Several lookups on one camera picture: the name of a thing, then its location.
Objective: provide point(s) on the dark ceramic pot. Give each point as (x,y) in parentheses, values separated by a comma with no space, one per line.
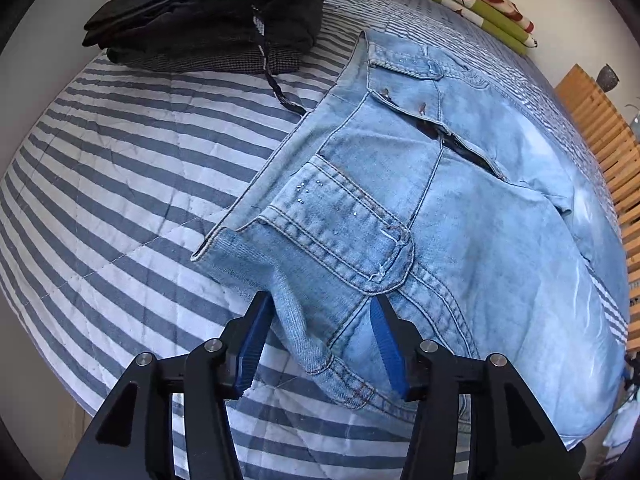
(608,79)

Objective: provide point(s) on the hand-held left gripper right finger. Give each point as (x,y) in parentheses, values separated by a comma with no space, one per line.
(387,350)

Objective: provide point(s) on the light blue denim jeans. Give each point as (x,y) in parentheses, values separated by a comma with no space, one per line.
(475,260)

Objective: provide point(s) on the grey checked folded garment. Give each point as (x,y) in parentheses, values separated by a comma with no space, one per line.
(200,60)

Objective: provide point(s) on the blue white striped bed quilt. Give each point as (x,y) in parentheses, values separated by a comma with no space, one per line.
(125,185)

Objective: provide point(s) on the black folded garment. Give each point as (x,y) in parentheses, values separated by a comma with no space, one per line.
(200,15)

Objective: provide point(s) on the wooden slatted bed rail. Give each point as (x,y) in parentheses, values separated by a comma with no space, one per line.
(600,125)

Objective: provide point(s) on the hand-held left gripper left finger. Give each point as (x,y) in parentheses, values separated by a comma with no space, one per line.
(255,340)

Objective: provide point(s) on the person's right hand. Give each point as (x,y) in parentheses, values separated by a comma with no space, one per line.
(619,425)

